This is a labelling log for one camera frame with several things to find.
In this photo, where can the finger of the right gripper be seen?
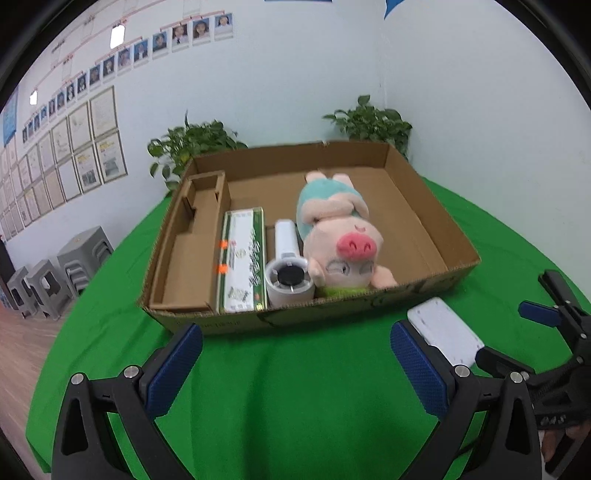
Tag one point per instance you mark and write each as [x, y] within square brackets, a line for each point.
[495, 362]
[539, 313]

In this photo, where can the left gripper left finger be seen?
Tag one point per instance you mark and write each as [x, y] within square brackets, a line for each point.
[85, 446]

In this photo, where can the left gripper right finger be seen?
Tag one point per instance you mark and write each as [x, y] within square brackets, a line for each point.
[508, 444]

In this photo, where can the white rectangular device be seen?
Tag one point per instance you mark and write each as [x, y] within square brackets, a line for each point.
[442, 327]

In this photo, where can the pink pig plush toy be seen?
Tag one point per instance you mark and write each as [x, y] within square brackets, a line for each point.
[341, 245]

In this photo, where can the white handheld fan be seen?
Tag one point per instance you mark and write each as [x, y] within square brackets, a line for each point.
[288, 281]

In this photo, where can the green white medicine box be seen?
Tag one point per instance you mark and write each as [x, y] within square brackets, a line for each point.
[240, 273]

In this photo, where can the brown cardboard tray box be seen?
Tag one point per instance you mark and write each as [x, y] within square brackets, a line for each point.
[424, 247]

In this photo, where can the green tablecloth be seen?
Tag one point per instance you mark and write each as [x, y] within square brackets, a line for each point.
[313, 401]

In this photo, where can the grey stacked plastic stools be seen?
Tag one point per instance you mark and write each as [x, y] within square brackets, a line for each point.
[82, 257]

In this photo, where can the right potted green plant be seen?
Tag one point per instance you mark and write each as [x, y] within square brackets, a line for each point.
[366, 122]

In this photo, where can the potted green plant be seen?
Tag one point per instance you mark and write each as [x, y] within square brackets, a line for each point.
[173, 152]
[366, 122]

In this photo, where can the left potted green plant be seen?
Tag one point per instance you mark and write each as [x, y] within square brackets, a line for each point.
[173, 152]

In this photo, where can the portrait photo row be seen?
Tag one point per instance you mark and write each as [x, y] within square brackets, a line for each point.
[108, 39]

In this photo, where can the framed certificates on wall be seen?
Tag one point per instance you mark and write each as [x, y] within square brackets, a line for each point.
[81, 152]

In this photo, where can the blue wave wall decal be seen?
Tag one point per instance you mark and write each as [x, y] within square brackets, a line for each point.
[390, 5]

